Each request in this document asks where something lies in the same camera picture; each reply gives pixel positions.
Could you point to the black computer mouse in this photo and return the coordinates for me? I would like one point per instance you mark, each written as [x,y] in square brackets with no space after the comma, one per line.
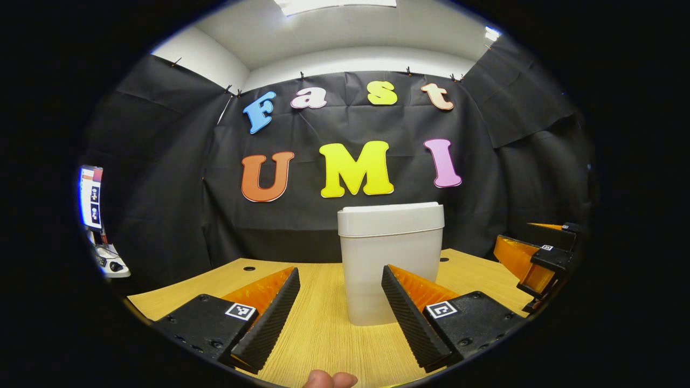
[116,266]

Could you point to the black backdrop cloth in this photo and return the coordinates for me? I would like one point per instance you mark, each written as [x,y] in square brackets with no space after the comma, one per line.
[302,226]

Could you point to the white side desk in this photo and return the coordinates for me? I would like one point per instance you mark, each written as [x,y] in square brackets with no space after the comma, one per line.
[110,267]

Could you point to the wooden desktop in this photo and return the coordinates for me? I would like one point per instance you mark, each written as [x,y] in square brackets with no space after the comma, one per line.
[323,334]

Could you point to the computer monitor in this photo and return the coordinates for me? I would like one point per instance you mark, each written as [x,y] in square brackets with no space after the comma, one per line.
[90,196]

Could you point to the white desktop garbage bin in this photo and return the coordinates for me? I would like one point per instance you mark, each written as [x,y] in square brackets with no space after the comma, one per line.
[388,258]

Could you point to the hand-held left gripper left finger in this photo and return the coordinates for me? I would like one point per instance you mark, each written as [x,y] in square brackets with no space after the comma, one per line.
[269,320]

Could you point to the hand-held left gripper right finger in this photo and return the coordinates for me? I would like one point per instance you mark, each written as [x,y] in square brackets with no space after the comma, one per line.
[412,323]

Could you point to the ceiling light panel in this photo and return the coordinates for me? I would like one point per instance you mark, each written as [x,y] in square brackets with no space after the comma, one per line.
[334,5]

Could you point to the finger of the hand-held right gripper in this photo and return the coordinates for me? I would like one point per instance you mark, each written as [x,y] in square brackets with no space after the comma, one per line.
[555,237]
[550,258]

